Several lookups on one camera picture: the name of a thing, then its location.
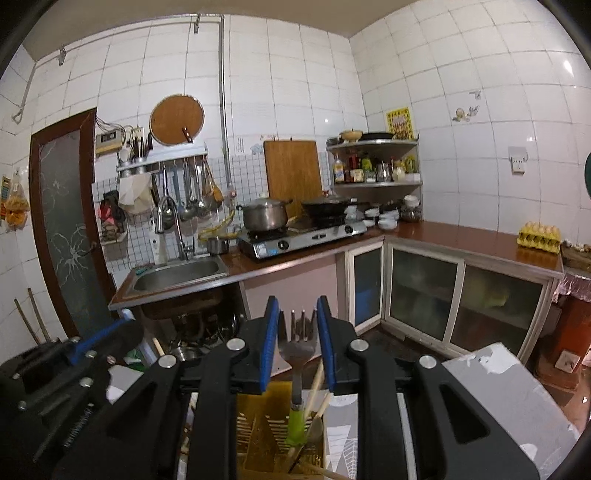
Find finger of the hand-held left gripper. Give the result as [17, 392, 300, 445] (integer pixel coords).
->
[68, 309, 139, 366]

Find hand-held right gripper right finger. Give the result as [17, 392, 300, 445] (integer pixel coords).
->
[316, 295, 541, 480]

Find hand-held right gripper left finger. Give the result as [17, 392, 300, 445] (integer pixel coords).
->
[51, 295, 282, 480]

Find green handled metal fork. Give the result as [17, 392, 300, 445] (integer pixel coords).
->
[277, 310, 320, 446]

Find wooden chopstick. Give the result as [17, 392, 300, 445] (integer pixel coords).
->
[314, 391, 334, 421]
[302, 362, 325, 418]
[300, 462, 356, 480]

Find yellow perforated utensil holder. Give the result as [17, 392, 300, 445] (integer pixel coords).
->
[235, 382, 329, 480]

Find metal spoon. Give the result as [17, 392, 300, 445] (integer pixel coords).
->
[288, 415, 325, 472]

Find row of hanging kitchen utensils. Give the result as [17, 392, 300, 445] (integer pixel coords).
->
[150, 157, 227, 222]

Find bamboo sticks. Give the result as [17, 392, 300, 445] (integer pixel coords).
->
[14, 287, 51, 344]

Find stack of steel pots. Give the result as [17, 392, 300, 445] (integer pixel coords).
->
[164, 310, 243, 363]

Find steel sink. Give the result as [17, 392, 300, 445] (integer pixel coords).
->
[124, 256, 229, 296]

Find white soap bottle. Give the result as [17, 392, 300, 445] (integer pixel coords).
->
[150, 219, 169, 265]

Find steel gas stove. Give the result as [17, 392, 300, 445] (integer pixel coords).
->
[237, 220, 368, 259]

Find small steel saucepan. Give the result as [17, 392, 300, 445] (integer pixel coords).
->
[199, 235, 230, 256]

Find brown frosted glass door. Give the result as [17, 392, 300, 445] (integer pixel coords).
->
[28, 108, 116, 337]

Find red and black glove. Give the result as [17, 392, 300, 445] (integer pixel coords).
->
[98, 190, 127, 245]

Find steel cooking pot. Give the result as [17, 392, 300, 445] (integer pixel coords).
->
[236, 194, 294, 232]

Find steel faucet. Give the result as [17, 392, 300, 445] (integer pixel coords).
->
[154, 195, 195, 261]

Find group of white bowls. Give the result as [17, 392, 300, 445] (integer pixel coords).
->
[346, 205, 400, 230]

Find black wok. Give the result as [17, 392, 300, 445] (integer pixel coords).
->
[301, 194, 358, 220]

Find white cloth bag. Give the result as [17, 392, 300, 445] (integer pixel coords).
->
[117, 174, 154, 215]

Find hanging orange snack bag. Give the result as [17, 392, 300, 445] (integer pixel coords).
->
[0, 171, 31, 229]

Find glass jar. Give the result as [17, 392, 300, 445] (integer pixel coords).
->
[401, 195, 423, 222]

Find brown kitchen counter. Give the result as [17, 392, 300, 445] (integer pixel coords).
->
[108, 219, 565, 361]

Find row of condiment bottles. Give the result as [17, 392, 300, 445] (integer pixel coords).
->
[331, 152, 419, 183]

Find grey printed tablecloth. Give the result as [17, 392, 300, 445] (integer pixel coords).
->
[105, 342, 583, 480]

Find rectangular wooden cutting board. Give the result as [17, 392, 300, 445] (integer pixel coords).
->
[263, 138, 324, 206]

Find white electric box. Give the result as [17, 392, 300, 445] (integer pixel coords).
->
[95, 129, 125, 155]

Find steel corner shelf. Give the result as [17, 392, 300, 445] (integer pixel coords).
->
[325, 138, 423, 188]

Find round wooden board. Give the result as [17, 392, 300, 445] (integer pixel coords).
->
[149, 93, 205, 147]

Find yellow egg carton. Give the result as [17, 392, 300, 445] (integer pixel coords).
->
[516, 220, 561, 254]

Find red wooden cabinet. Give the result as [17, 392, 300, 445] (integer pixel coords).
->
[536, 295, 591, 393]

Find pink lace table cover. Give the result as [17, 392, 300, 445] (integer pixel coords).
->
[554, 270, 591, 305]

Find brown wicker basket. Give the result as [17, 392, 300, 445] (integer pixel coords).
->
[561, 240, 591, 271]

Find yellow hose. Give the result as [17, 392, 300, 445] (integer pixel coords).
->
[198, 210, 241, 241]

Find steel wall utensil rack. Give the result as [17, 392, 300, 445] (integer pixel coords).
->
[115, 143, 209, 172]

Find yellow wall poster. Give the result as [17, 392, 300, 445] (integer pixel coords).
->
[385, 107, 413, 140]

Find grey wall pipe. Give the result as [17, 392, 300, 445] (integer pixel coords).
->
[11, 13, 234, 195]

